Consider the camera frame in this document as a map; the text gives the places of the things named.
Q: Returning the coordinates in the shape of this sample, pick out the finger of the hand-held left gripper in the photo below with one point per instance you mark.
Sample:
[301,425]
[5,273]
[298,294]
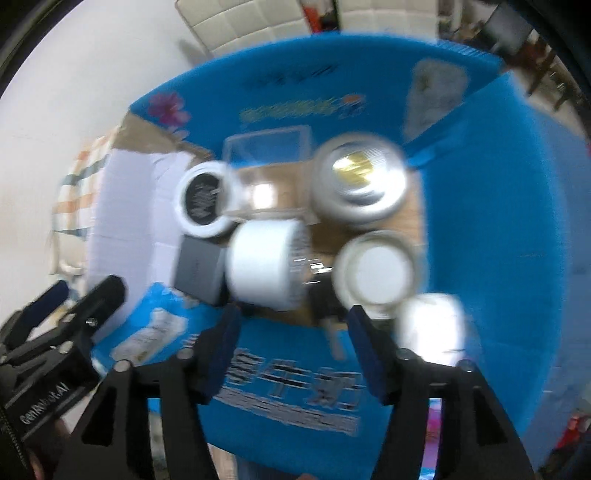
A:
[46,300]
[99,295]

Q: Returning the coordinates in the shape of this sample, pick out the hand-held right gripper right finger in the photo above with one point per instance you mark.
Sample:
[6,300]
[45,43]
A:
[367,355]

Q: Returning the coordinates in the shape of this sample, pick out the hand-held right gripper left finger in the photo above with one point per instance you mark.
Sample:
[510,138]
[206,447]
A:
[221,350]

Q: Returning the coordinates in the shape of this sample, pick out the white squat bottle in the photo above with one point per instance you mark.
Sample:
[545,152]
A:
[431,323]

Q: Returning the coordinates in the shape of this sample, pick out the dark grey box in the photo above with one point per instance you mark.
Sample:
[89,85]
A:
[198,272]

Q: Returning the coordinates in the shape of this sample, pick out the gold round tin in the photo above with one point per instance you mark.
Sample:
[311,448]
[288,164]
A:
[376,272]

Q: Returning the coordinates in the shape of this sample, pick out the white cylindrical jar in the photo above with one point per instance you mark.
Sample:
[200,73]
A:
[258,263]

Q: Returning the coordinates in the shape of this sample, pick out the white jar with black base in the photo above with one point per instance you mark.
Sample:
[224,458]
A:
[201,198]

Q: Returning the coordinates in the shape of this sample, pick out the silver jar with gold inside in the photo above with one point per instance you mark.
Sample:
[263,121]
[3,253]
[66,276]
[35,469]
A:
[360,180]

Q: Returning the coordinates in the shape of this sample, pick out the blue milk carton box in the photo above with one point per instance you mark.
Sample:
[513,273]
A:
[485,207]

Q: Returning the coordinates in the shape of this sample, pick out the striped checked cloth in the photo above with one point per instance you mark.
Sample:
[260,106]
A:
[78,194]

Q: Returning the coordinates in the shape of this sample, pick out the clear plastic box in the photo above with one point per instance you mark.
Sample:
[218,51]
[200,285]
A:
[263,143]

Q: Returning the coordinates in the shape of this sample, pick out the white tufted headboard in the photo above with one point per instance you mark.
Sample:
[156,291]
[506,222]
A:
[240,23]

